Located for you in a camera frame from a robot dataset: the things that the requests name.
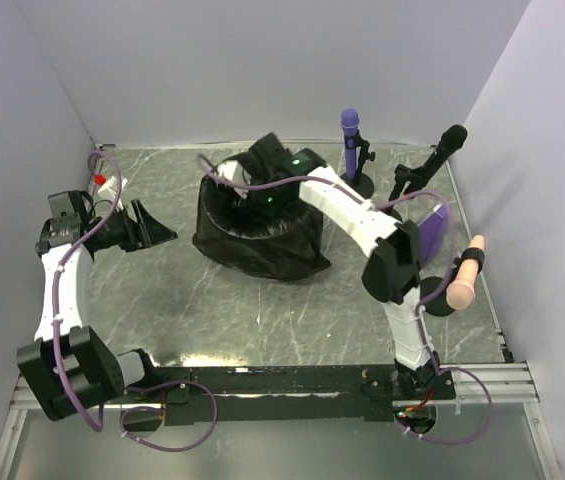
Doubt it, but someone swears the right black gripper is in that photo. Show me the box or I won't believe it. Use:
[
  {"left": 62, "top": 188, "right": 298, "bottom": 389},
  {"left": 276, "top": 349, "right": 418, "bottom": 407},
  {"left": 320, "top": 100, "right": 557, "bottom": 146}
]
[{"left": 233, "top": 177, "right": 290, "bottom": 233}]

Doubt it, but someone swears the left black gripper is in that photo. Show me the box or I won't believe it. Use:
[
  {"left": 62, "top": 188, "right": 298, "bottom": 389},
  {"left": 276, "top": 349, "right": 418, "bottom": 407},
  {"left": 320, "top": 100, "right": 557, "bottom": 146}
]
[{"left": 90, "top": 199, "right": 176, "bottom": 253}]

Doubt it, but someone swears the black trash bag roll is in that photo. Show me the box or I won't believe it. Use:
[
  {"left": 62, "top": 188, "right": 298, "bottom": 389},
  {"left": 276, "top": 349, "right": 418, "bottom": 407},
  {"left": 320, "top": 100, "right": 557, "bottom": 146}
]
[{"left": 192, "top": 147, "right": 331, "bottom": 282}]

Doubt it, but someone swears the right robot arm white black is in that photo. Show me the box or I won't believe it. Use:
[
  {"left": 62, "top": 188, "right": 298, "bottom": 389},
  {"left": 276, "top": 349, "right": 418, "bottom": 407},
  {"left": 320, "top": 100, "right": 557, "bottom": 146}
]
[{"left": 241, "top": 133, "right": 437, "bottom": 399}]

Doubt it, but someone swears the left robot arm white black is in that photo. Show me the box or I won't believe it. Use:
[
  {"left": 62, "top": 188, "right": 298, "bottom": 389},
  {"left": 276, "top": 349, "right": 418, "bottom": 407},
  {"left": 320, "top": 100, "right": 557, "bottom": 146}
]
[{"left": 16, "top": 190, "right": 178, "bottom": 421}]

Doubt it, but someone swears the purple microphone on stand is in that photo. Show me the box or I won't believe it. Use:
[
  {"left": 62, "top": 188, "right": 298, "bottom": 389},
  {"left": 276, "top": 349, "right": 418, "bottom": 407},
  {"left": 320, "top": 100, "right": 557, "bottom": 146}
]
[{"left": 340, "top": 108, "right": 376, "bottom": 199}]

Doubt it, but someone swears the black microphone on stand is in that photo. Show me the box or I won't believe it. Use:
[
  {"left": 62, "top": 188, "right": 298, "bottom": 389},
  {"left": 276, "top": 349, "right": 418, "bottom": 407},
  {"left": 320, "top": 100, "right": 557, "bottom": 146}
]
[{"left": 389, "top": 124, "right": 468, "bottom": 202}]

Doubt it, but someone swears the purple box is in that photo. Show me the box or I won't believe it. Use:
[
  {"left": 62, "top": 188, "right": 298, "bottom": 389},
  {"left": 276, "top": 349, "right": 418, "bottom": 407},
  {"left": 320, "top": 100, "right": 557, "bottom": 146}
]
[{"left": 418, "top": 203, "right": 449, "bottom": 266}]

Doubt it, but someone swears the beige microphone on stand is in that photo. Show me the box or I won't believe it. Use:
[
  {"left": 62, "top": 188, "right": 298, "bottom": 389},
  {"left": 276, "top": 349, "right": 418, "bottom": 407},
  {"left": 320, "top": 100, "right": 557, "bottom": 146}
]
[{"left": 421, "top": 235, "right": 485, "bottom": 317}]

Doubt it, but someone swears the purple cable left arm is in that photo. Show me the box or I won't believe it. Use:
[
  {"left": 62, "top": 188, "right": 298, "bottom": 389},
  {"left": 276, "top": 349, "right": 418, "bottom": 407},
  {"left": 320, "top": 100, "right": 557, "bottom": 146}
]
[{"left": 51, "top": 149, "right": 218, "bottom": 455}]

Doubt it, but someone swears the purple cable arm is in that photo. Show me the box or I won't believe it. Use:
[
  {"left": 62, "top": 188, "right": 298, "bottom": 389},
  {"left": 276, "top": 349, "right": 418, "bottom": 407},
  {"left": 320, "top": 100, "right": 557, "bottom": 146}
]
[
  {"left": 196, "top": 153, "right": 493, "bottom": 446},
  {"left": 51, "top": 149, "right": 218, "bottom": 455}
]

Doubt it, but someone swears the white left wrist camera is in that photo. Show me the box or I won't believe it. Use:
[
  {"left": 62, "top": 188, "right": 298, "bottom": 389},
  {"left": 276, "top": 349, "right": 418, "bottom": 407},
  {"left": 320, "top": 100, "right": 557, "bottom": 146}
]
[{"left": 93, "top": 174, "right": 128, "bottom": 210}]

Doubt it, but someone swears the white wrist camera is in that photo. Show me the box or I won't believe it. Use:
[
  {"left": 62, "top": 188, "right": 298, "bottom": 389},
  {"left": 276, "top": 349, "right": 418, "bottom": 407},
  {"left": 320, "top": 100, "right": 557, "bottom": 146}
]
[
  {"left": 216, "top": 160, "right": 243, "bottom": 184},
  {"left": 93, "top": 174, "right": 128, "bottom": 210}
]

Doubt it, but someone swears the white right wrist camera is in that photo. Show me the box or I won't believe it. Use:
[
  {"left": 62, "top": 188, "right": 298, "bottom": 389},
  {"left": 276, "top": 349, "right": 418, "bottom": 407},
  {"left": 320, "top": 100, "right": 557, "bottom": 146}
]
[{"left": 216, "top": 160, "right": 243, "bottom": 184}]

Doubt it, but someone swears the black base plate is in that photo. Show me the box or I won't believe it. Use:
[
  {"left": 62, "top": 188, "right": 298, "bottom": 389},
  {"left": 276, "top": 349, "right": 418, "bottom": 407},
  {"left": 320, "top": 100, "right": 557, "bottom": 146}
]
[{"left": 99, "top": 364, "right": 456, "bottom": 434}]

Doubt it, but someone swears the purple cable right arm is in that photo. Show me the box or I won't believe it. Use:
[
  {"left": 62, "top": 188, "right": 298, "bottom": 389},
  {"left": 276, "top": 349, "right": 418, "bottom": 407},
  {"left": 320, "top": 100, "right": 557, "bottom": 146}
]
[{"left": 196, "top": 153, "right": 493, "bottom": 446}]

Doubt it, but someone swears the aluminium rail frame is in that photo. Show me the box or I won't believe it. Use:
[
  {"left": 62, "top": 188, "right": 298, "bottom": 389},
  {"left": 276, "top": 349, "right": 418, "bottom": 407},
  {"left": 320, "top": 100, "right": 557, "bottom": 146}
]
[{"left": 0, "top": 364, "right": 562, "bottom": 479}]

